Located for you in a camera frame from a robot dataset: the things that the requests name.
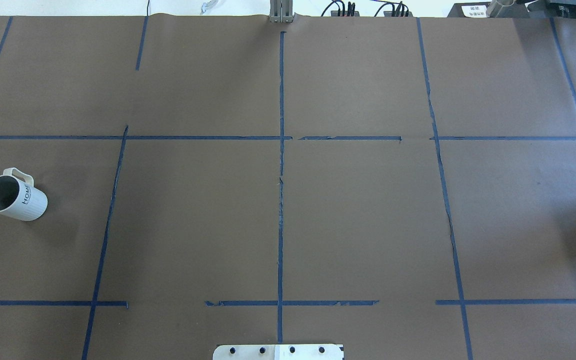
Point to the aluminium frame post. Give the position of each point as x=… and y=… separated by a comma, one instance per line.
x=281, y=11

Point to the small metal cup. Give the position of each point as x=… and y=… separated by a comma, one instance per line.
x=500, y=8

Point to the black labelled box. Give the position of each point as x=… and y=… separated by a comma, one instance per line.
x=474, y=10

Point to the white ribbed mug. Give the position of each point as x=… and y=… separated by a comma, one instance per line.
x=19, y=198

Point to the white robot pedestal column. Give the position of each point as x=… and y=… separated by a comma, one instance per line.
x=307, y=351

